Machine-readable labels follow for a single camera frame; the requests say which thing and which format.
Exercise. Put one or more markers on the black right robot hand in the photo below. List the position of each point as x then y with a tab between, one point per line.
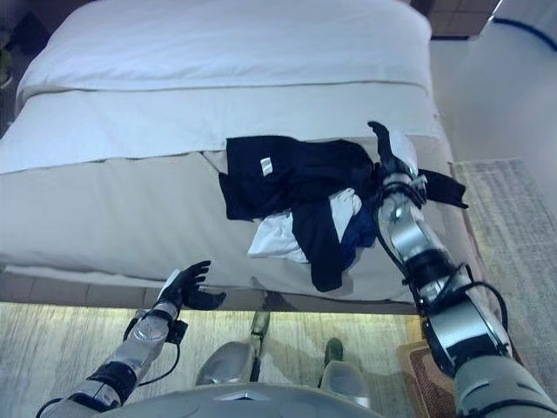
391	152

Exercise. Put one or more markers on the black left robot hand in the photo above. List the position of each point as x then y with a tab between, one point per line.
191	285

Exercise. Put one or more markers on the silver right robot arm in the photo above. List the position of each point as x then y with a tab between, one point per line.
439	278

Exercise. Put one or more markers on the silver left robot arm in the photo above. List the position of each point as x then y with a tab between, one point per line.
126	352

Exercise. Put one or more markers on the bed with beige sheet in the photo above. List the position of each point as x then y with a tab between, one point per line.
130	217

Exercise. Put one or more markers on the brown woven basket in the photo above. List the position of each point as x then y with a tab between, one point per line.
424	374

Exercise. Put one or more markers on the silver left robot leg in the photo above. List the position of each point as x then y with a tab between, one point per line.
232	355

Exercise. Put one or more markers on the silver robot leg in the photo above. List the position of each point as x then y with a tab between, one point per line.
232	355
341	374

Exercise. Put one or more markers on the blue garment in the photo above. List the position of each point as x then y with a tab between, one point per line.
359	233

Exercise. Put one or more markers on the black shirt with white label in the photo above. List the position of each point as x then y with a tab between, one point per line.
300	183

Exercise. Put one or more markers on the white garment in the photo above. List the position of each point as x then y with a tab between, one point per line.
278	237

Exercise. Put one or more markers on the grey robot torso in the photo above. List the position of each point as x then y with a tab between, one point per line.
261	402

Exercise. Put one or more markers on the grey patterned rug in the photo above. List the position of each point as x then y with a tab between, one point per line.
509	235

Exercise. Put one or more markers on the brown wooden headboard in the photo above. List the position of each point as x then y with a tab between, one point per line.
454	17

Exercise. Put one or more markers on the silver right robot leg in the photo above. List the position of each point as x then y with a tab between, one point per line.
341	374

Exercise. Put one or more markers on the white duvet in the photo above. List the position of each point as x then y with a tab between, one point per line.
209	87

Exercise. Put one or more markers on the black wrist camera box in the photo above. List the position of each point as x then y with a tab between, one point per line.
177	333

